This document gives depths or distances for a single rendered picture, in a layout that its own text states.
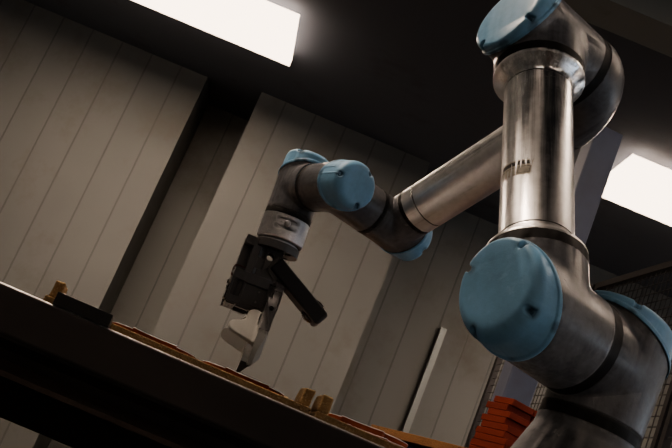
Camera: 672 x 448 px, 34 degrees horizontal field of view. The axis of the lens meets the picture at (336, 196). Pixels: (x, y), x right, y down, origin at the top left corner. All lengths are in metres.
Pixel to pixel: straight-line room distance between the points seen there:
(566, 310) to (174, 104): 5.82
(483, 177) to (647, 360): 0.45
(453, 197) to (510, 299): 0.50
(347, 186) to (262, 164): 5.01
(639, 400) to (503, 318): 0.20
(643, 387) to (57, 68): 6.01
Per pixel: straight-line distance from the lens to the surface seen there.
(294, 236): 1.67
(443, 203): 1.61
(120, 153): 6.77
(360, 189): 1.60
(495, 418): 2.58
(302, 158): 1.69
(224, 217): 6.50
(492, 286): 1.15
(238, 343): 1.73
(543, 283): 1.12
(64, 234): 6.68
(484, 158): 1.57
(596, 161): 3.87
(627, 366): 1.22
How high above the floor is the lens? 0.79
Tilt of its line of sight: 16 degrees up
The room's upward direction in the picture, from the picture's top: 23 degrees clockwise
